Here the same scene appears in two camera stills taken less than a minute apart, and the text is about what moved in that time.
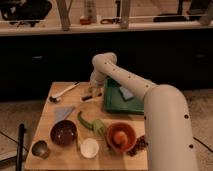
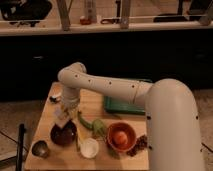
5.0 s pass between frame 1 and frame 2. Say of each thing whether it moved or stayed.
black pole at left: stayed
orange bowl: stayed
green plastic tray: stayed
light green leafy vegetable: stayed
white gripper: moved
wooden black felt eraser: moved
